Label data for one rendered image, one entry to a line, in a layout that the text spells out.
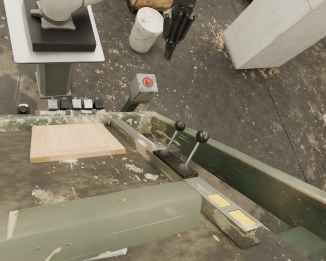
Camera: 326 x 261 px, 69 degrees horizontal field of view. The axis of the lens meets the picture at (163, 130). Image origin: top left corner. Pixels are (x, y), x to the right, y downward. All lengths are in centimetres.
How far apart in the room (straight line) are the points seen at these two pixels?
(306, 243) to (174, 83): 229
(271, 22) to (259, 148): 144
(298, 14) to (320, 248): 250
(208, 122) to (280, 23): 128
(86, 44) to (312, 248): 142
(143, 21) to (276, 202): 211
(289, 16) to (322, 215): 249
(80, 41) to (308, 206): 139
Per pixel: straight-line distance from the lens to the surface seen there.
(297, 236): 68
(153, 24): 257
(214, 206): 55
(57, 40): 156
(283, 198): 74
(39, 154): 88
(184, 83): 280
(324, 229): 70
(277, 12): 307
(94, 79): 242
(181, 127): 76
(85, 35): 161
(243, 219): 53
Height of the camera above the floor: 206
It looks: 59 degrees down
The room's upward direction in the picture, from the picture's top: 53 degrees clockwise
